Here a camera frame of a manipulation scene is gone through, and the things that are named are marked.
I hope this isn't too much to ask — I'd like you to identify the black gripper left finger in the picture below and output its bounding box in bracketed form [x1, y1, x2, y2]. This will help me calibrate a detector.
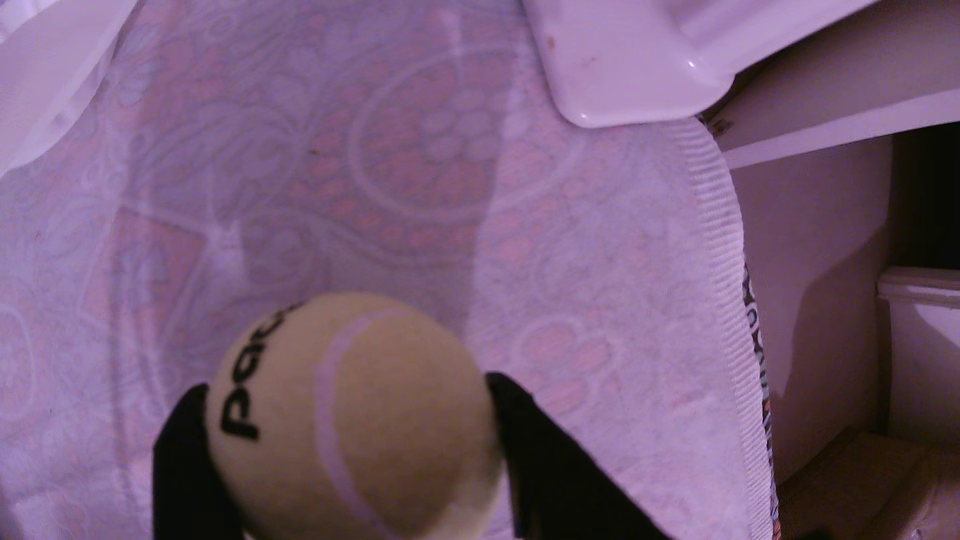
[152, 382, 246, 540]

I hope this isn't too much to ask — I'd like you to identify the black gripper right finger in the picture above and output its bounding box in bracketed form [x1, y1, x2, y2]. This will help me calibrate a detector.
[485, 372, 673, 540]

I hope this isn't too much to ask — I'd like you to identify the yellow tennis ball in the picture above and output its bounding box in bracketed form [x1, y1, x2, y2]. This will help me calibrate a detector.
[204, 291, 504, 540]

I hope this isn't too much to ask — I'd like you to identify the white container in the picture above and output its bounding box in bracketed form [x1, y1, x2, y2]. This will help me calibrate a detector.
[876, 265, 960, 445]

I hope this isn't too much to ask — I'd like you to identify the pale patterned towel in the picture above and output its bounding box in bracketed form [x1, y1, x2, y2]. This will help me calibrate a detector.
[0, 0, 783, 540]

